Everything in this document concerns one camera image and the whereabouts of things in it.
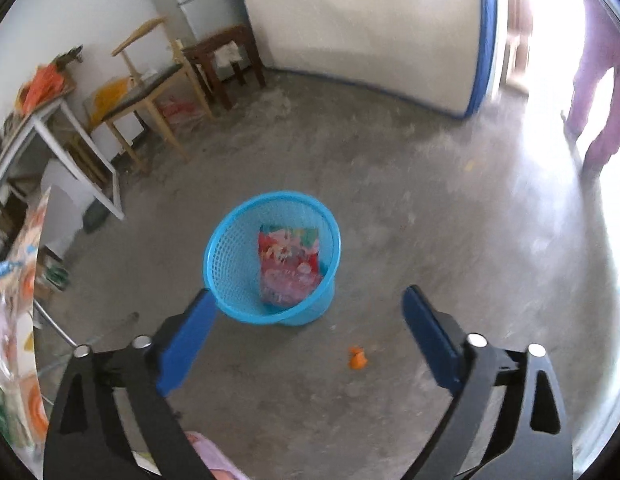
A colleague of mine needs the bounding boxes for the dark wooden stool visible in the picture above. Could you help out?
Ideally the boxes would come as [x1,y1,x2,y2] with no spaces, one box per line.
[181,24,267,110]

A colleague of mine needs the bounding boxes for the white cloth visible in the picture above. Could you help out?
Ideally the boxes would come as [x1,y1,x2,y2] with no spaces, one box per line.
[215,42,243,68]

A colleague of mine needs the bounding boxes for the colourful printed snack packet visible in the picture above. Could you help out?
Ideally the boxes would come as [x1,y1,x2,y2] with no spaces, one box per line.
[257,224,323,311]

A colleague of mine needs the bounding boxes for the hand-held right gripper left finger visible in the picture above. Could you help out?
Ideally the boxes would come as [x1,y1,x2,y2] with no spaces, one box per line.
[42,287,221,480]

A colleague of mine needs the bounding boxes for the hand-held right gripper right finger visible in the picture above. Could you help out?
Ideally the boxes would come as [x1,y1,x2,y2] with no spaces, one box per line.
[401,285,575,480]

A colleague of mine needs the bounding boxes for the red and white plastic bag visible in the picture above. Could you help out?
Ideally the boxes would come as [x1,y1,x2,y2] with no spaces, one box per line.
[157,95,201,128]

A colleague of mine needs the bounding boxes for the person's pink shoe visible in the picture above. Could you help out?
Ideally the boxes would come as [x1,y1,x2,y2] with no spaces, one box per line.
[185,430,248,480]

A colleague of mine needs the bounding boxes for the orange plastic bag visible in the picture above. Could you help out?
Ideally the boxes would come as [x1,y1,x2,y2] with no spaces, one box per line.
[15,62,73,113]

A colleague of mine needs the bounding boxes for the wooden chair with dark seat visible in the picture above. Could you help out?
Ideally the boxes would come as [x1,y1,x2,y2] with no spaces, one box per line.
[101,16,214,175]

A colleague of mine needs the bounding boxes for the printed floral tablecloth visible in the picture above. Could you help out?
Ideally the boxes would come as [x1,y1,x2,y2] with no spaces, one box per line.
[0,187,53,461]

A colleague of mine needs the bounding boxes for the white mattress with blue edge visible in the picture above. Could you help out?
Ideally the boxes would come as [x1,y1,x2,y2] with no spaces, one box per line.
[233,0,498,120]

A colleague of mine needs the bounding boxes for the yellow plastic bag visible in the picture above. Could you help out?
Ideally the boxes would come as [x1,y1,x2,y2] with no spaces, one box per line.
[87,77,131,126]

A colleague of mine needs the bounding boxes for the blue plastic mesh basket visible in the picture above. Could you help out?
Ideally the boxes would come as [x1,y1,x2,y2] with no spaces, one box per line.
[204,190,342,327]

